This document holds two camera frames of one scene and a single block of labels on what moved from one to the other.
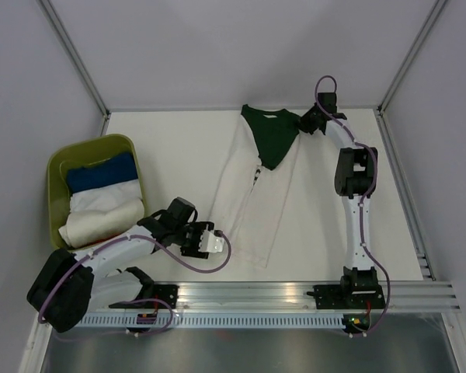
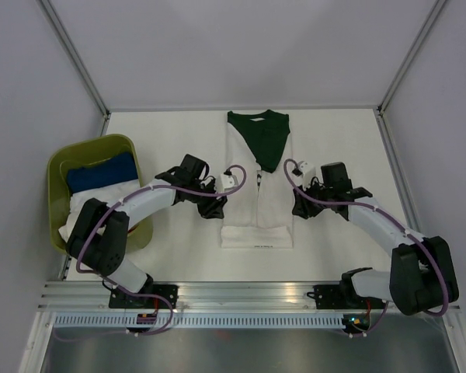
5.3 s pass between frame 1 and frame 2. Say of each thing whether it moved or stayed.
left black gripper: moved
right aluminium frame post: stayed
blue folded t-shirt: stayed
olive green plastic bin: stayed
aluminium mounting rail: stayed
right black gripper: moved
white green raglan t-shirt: moved
